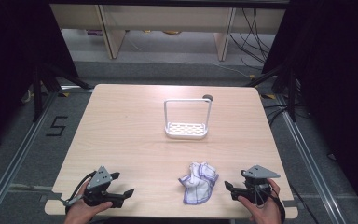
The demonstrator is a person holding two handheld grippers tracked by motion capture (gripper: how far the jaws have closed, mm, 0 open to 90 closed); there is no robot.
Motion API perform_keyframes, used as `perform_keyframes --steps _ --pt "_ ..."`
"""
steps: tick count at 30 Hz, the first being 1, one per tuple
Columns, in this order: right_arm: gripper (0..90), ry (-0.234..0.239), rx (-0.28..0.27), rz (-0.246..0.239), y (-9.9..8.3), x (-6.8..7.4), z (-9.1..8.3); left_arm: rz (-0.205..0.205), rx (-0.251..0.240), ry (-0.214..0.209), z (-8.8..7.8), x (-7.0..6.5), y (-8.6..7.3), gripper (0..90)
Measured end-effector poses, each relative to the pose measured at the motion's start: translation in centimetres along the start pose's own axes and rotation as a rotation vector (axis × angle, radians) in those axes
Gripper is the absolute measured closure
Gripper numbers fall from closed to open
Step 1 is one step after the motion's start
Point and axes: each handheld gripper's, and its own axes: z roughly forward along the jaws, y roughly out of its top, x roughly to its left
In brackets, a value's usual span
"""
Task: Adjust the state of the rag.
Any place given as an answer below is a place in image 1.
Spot person's right hand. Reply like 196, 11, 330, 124
237, 178, 282, 224

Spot white wire cloth rack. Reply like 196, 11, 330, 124
163, 98, 213, 140

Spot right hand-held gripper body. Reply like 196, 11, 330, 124
241, 164, 282, 206

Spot aluminium floor rail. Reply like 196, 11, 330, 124
0, 91, 60, 224
274, 92, 350, 224

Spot black metal stand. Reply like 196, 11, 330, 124
32, 63, 95, 123
244, 64, 298, 123

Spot silver cable plug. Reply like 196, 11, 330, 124
62, 194, 85, 207

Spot person's left hand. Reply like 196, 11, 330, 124
64, 186, 114, 224

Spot white cloth with purple lines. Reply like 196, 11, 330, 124
178, 161, 220, 205

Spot beige wooden desk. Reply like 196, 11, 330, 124
49, 3, 287, 62

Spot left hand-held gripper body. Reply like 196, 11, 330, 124
83, 165, 125, 209

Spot white floor cable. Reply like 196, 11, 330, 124
211, 61, 254, 78

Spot black floor cables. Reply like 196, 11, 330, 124
262, 102, 293, 126

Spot dark curtain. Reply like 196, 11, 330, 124
0, 0, 79, 157
261, 0, 358, 218

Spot bundle of black cables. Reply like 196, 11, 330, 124
228, 7, 277, 69

